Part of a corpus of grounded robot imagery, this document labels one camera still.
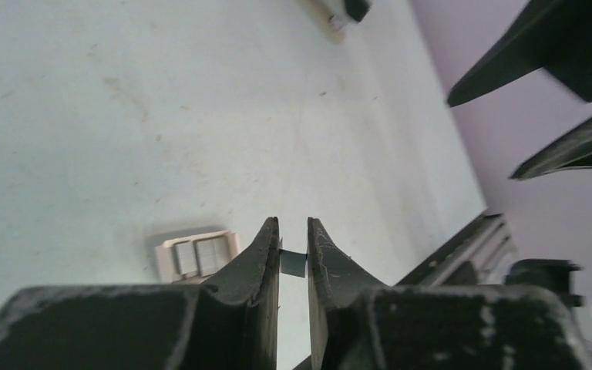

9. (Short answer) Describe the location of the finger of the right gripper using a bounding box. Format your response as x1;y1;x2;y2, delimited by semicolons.
447;1;592;106
510;117;592;180

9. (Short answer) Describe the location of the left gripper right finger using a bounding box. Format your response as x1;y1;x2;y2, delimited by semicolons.
306;217;592;370

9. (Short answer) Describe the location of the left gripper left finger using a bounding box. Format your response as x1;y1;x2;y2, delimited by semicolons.
0;217;280;369

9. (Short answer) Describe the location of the staple tray box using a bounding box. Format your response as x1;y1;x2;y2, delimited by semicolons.
155;230;241;284

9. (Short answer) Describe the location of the staple strip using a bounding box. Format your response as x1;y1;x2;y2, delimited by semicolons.
279;249;308;278

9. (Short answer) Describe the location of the beige and black stapler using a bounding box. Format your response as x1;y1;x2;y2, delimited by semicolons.
298;0;372;43

